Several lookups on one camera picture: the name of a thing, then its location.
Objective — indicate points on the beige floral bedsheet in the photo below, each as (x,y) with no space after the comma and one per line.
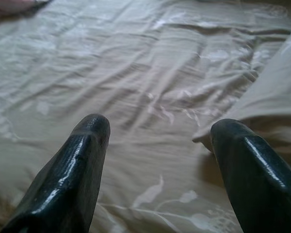
(111,72)

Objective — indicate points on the pink cartoon print blanket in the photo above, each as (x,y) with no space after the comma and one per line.
(9,6)

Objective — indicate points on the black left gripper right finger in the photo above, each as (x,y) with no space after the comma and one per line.
(257,184)

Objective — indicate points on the beige floral pillow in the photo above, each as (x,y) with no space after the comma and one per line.
(276,97)

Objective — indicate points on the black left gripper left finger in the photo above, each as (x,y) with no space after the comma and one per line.
(70,179)

